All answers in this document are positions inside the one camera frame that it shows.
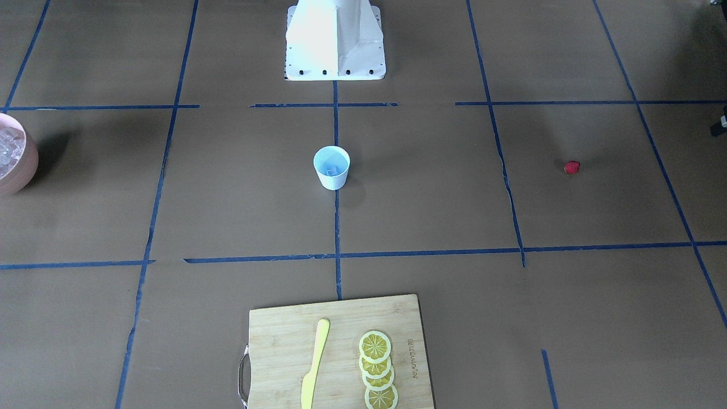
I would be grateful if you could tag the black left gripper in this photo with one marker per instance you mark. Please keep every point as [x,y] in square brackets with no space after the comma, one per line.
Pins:
[717,129]

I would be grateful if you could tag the red strawberry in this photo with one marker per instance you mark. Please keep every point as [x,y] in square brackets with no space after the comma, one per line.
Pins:
[572,167]

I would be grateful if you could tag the light blue cup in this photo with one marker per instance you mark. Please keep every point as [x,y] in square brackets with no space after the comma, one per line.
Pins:
[332,165]

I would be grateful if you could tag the ice cubes in bowl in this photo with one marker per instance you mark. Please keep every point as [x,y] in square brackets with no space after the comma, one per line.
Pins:
[13,142]

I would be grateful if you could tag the lemon slice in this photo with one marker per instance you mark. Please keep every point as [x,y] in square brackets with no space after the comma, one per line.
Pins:
[379,384]
[374,370]
[375,347]
[381,399]

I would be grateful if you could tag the yellow plastic knife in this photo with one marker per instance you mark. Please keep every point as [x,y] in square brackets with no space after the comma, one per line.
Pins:
[308,386]

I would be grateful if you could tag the wooden cutting board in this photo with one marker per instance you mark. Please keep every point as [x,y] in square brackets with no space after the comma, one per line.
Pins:
[279,353]

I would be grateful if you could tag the pink bowl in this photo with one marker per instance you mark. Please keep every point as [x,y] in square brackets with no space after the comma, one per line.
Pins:
[26,168]

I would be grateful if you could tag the white camera stand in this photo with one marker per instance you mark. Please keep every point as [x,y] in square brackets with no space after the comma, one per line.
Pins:
[334,41]

